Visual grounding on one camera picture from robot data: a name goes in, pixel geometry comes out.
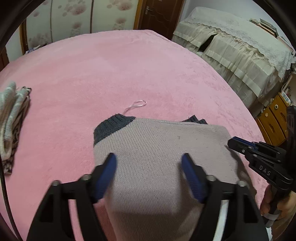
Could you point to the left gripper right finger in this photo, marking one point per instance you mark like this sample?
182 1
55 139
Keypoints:
196 178

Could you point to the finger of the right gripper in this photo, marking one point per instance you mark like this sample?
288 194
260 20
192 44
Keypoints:
240 145

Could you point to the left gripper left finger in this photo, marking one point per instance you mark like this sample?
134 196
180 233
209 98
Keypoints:
103 175

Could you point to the striped knit children's sweater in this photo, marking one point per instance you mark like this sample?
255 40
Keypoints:
148 198

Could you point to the person's right hand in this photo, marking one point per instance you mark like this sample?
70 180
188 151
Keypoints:
287 208

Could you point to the yellow wooden drawer cabinet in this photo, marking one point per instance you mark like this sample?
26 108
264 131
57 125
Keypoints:
272 122

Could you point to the cream lace covered furniture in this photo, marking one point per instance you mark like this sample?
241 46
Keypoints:
252 61

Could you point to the striped folded garment at bottom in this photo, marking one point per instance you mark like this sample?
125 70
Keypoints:
9 163

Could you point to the pink bed blanket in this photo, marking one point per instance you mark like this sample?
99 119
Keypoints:
81 81

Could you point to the grey white fleece folded garment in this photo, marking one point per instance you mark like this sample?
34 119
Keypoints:
11 102

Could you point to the books stack on cover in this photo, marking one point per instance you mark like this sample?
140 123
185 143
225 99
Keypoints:
269 28

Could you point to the items on bedside table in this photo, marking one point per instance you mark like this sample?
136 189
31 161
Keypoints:
33 49

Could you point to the dark brown wooden door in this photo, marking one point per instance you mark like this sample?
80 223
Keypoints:
160 16

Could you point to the floral sliding wardrobe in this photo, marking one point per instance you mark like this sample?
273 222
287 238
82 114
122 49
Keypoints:
53 21

